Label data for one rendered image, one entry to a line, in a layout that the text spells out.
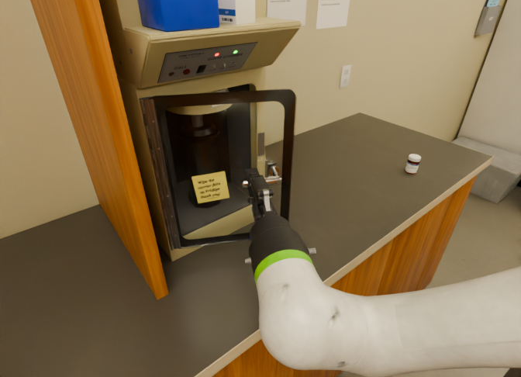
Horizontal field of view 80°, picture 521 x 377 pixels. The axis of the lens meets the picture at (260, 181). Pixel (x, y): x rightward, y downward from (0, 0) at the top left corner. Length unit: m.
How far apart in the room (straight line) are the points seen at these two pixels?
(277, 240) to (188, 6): 0.39
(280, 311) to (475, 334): 0.20
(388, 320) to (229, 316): 0.41
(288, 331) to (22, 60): 0.92
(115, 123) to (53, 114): 0.54
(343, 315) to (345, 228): 0.59
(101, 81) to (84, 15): 0.09
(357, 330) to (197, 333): 0.40
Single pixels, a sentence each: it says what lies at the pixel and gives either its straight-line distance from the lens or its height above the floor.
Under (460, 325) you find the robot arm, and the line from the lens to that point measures 0.42.
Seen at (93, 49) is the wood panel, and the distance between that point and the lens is 0.54.
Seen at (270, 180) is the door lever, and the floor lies 1.21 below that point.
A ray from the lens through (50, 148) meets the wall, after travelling 1.13.
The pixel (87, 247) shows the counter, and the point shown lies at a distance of 1.03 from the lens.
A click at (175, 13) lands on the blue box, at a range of 0.56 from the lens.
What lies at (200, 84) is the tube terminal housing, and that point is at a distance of 0.72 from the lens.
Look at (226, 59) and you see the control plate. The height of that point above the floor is 1.45.
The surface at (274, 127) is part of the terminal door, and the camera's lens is 0.69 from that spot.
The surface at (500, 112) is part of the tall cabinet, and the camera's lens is 3.52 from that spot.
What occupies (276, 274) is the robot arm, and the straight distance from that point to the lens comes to 0.44.
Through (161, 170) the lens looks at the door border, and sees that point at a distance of 0.72.
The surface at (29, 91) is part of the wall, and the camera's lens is 1.08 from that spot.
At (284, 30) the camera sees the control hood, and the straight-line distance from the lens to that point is 0.69.
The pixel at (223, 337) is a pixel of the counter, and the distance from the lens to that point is 0.75.
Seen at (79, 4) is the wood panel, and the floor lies 1.55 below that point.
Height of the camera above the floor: 1.57
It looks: 32 degrees down
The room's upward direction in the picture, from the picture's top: straight up
